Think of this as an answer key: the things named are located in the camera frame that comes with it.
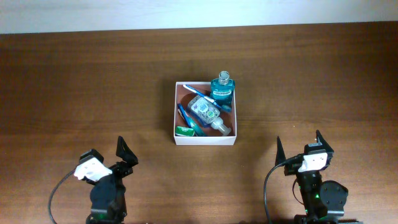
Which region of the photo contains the toothpaste tube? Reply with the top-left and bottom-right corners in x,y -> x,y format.
188,119 -> 207,137

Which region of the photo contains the blue disposable razor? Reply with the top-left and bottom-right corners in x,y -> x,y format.
177,103 -> 192,128

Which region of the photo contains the clear pump soap bottle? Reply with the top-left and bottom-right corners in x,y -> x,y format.
188,95 -> 231,136

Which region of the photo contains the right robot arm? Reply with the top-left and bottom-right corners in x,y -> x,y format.
275,130 -> 348,224

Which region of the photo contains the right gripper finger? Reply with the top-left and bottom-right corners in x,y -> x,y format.
316,130 -> 334,154
275,136 -> 287,166

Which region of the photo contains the blue white toothbrush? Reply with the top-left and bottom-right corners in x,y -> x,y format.
183,84 -> 221,109

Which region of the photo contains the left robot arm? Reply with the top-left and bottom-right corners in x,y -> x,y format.
74,136 -> 139,223

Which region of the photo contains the white cardboard box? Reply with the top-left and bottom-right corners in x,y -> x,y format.
172,82 -> 238,146

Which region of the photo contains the right black cable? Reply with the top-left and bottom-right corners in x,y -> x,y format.
263,154 -> 304,224

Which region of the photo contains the teal mouthwash bottle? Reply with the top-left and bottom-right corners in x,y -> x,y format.
210,71 -> 235,106

